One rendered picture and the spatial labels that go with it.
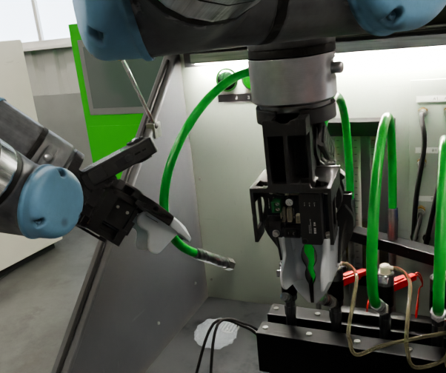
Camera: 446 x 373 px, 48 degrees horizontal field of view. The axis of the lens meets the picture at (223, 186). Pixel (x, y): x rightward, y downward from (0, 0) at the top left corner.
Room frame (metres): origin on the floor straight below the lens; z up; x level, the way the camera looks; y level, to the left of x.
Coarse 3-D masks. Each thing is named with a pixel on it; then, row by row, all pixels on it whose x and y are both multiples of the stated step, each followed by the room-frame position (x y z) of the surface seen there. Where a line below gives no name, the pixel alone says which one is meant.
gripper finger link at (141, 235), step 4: (140, 212) 0.71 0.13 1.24; (136, 216) 0.71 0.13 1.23; (136, 220) 0.71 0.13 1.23; (136, 224) 0.71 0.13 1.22; (136, 228) 0.71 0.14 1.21; (140, 228) 0.71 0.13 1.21; (136, 232) 0.71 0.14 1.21; (140, 232) 0.71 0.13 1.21; (144, 232) 0.71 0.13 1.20; (136, 236) 0.71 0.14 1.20; (140, 236) 0.71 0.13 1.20; (144, 236) 0.71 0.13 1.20; (136, 240) 0.71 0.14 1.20; (140, 240) 0.71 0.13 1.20; (144, 240) 0.71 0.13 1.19; (136, 244) 0.70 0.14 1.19; (140, 244) 0.71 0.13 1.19; (144, 244) 0.71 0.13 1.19; (140, 248) 0.71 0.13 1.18; (144, 248) 0.71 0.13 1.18
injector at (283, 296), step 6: (282, 288) 0.78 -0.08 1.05; (288, 288) 0.77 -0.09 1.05; (294, 288) 0.77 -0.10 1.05; (282, 294) 0.76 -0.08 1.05; (288, 294) 0.77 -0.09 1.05; (294, 294) 0.77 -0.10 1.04; (288, 300) 0.76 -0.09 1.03; (294, 300) 0.77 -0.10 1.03; (288, 306) 0.78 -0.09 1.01; (294, 306) 0.78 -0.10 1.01; (288, 312) 0.78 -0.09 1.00; (294, 312) 0.78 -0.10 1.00; (288, 318) 0.78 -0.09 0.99; (294, 318) 0.78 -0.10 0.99; (288, 324) 0.78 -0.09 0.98; (294, 324) 0.78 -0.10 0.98
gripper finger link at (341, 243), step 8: (344, 192) 0.46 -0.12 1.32; (352, 192) 0.46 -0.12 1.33; (344, 200) 0.45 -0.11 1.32; (344, 208) 0.45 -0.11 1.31; (352, 208) 0.45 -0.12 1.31; (336, 216) 0.45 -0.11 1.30; (344, 216) 0.45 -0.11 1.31; (352, 216) 0.45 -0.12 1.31; (344, 224) 0.45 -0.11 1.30; (352, 224) 0.45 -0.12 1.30; (344, 232) 0.45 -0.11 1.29; (352, 232) 0.45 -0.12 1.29; (344, 240) 0.46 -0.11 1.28; (344, 248) 0.46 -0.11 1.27
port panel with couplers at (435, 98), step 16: (416, 80) 0.96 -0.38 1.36; (432, 80) 0.94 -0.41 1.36; (416, 96) 0.96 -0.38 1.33; (432, 96) 0.94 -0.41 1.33; (416, 112) 0.96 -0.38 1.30; (432, 112) 0.94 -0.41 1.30; (416, 128) 0.96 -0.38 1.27; (432, 128) 0.94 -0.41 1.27; (416, 144) 0.96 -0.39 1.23; (432, 144) 0.94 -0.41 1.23; (416, 160) 0.95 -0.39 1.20; (432, 160) 0.94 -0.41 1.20; (432, 176) 0.94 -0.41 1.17; (432, 192) 0.94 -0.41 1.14
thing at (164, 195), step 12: (240, 72) 0.83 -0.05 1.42; (216, 84) 0.80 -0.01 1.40; (228, 84) 0.81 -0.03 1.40; (204, 96) 0.78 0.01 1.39; (216, 96) 0.79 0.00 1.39; (204, 108) 0.77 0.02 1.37; (192, 120) 0.75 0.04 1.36; (180, 132) 0.74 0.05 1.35; (180, 144) 0.73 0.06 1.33; (168, 156) 0.72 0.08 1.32; (168, 168) 0.71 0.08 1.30; (168, 180) 0.71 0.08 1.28; (168, 192) 0.71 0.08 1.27; (168, 204) 0.71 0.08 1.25; (180, 240) 0.72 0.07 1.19; (192, 252) 0.73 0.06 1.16
